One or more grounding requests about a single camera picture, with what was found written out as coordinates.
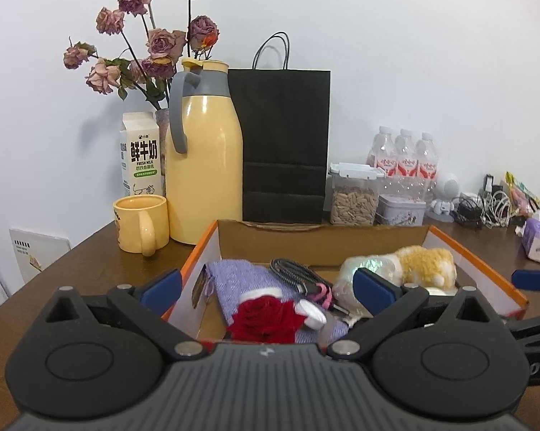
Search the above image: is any white robot toy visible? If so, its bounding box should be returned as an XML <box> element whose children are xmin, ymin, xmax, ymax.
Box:
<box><xmin>429</xmin><ymin>173</ymin><xmax>461</xmax><ymax>223</ymax></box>

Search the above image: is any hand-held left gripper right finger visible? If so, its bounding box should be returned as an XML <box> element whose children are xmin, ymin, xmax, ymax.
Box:
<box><xmin>328</xmin><ymin>267</ymin><xmax>502</xmax><ymax>362</ymax></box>

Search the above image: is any yellow thermos jug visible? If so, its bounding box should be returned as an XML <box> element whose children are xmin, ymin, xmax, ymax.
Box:
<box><xmin>164</xmin><ymin>57</ymin><xmax>244</xmax><ymax>245</ymax></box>

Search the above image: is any orange cardboard box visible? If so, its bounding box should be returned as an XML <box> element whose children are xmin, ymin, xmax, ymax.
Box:
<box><xmin>162</xmin><ymin>219</ymin><xmax>530</xmax><ymax>355</ymax></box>

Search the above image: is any black charger cable bundle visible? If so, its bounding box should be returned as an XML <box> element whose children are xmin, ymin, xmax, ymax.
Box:
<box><xmin>454</xmin><ymin>195</ymin><xmax>484</xmax><ymax>230</ymax></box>

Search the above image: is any white and yellow plush toy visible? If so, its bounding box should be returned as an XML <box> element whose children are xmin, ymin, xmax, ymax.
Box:
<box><xmin>333</xmin><ymin>245</ymin><xmax>458</xmax><ymax>299</ymax></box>

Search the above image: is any red artificial rose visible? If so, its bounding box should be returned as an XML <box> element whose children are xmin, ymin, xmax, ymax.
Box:
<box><xmin>227</xmin><ymin>296</ymin><xmax>307</xmax><ymax>346</ymax></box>

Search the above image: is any white cable bundle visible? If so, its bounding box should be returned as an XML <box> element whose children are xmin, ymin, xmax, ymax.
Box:
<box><xmin>479</xmin><ymin>189</ymin><xmax>513</xmax><ymax>227</ymax></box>

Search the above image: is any yellow mug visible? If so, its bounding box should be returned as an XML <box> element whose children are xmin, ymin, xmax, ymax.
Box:
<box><xmin>112</xmin><ymin>195</ymin><xmax>169</xmax><ymax>258</ymax></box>

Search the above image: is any white milk carton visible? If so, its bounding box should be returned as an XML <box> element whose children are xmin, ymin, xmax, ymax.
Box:
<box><xmin>119</xmin><ymin>111</ymin><xmax>165</xmax><ymax>198</ymax></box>

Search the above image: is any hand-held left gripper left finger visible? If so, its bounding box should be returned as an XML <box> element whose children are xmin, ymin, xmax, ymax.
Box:
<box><xmin>43</xmin><ymin>269</ymin><xmax>208</xmax><ymax>360</ymax></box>

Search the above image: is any white wall panel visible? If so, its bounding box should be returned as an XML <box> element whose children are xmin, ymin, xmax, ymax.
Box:
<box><xmin>8</xmin><ymin>228</ymin><xmax>71</xmax><ymax>286</ymax></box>

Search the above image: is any purple fabric pouch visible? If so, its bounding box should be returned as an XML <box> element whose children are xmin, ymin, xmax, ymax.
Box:
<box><xmin>204</xmin><ymin>259</ymin><xmax>349</xmax><ymax>346</ymax></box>

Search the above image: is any clear container of seeds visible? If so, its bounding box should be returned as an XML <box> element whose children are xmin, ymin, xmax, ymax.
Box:
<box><xmin>328</xmin><ymin>162</ymin><xmax>384</xmax><ymax>226</ymax></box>

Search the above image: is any water bottle with red label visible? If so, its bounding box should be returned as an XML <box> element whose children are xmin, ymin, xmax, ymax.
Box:
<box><xmin>394</xmin><ymin>129</ymin><xmax>416</xmax><ymax>189</ymax></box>
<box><xmin>368</xmin><ymin>126</ymin><xmax>396</xmax><ymax>176</ymax></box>
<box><xmin>414</xmin><ymin>132</ymin><xmax>439</xmax><ymax>198</ymax></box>

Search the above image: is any braided cable with pink tie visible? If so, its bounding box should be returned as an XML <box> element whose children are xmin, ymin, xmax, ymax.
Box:
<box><xmin>269</xmin><ymin>258</ymin><xmax>349</xmax><ymax>317</ymax></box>

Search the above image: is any dried rose bouquet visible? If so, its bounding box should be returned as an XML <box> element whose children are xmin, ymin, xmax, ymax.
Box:
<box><xmin>63</xmin><ymin>0</ymin><xmax>220</xmax><ymax>111</ymax></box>

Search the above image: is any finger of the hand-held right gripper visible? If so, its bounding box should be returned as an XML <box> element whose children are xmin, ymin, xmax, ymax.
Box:
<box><xmin>511</xmin><ymin>269</ymin><xmax>540</xmax><ymax>290</ymax></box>
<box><xmin>503</xmin><ymin>312</ymin><xmax>540</xmax><ymax>346</ymax></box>

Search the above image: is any printed tin box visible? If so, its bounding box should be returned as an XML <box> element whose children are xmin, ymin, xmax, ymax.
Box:
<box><xmin>377</xmin><ymin>194</ymin><xmax>427</xmax><ymax>226</ymax></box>

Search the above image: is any mottled flower vase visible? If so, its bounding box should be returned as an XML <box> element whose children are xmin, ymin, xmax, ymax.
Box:
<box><xmin>155</xmin><ymin>108</ymin><xmax>174</xmax><ymax>180</ymax></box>

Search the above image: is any black paper bag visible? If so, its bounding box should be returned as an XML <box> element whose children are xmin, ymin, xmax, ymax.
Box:
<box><xmin>227</xmin><ymin>31</ymin><xmax>332</xmax><ymax>224</ymax></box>

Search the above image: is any white round lid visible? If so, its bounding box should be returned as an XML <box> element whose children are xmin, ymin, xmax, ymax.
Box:
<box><xmin>294</xmin><ymin>301</ymin><xmax>328</xmax><ymax>330</ymax></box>

